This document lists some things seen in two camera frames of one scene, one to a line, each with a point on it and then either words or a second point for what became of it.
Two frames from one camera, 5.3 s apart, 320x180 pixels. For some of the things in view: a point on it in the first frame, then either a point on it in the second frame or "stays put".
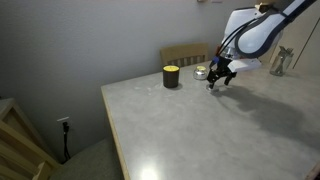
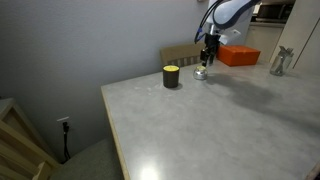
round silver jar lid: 209,88 to 200,67
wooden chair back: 183,55 stays put
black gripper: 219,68 to 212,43
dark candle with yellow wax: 171,76 stays put
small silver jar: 201,73 stays put
